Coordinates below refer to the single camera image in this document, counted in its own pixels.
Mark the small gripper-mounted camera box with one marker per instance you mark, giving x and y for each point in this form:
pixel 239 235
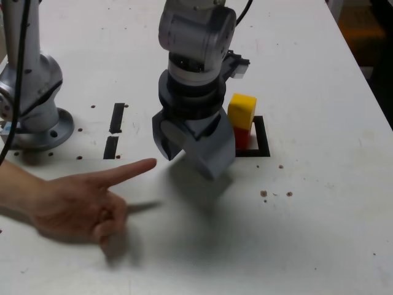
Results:
pixel 241 70

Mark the person's forearm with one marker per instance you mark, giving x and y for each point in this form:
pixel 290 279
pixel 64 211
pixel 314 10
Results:
pixel 15 190

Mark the yellow cube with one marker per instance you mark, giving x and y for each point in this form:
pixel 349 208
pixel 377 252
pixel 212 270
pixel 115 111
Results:
pixel 242 112

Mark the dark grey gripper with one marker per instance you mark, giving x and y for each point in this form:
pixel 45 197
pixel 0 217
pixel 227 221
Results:
pixel 201 127

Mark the black tape square outline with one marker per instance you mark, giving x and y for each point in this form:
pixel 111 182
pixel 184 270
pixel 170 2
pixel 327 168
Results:
pixel 262 135

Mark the red cube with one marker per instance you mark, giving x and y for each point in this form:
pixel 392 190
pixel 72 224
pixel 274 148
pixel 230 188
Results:
pixel 242 139

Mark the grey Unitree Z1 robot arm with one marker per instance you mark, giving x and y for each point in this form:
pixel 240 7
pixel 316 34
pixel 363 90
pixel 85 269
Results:
pixel 196 33

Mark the person's hand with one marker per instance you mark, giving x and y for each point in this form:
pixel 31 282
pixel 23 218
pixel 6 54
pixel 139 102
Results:
pixel 73 202

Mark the black tape strip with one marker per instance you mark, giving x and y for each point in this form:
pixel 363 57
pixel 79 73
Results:
pixel 116 120

